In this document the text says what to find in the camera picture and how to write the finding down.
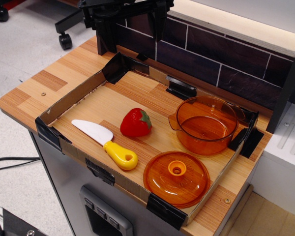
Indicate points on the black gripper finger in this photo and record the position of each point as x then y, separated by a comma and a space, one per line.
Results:
97, 19
157, 20

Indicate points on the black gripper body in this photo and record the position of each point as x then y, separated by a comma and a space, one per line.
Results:
123, 8

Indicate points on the white knife yellow handle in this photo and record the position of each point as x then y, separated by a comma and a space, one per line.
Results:
124, 158

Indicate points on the cardboard fence with black tape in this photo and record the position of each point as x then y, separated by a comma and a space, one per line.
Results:
73, 160

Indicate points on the orange transparent pot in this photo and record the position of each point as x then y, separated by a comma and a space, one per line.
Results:
205, 125

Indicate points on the orange transparent pot lid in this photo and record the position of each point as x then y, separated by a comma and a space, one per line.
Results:
178, 178

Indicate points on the black caster far left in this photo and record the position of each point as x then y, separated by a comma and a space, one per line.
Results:
4, 15

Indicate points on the red plastic strawberry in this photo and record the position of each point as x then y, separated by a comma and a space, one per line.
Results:
136, 123

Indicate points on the grey oven control panel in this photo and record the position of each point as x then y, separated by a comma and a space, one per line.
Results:
103, 219

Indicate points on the dark post left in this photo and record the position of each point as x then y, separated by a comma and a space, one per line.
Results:
105, 37

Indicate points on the dark post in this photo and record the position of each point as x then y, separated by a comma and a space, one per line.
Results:
284, 100
105, 37

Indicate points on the dark post right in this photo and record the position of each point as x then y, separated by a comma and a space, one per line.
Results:
284, 100

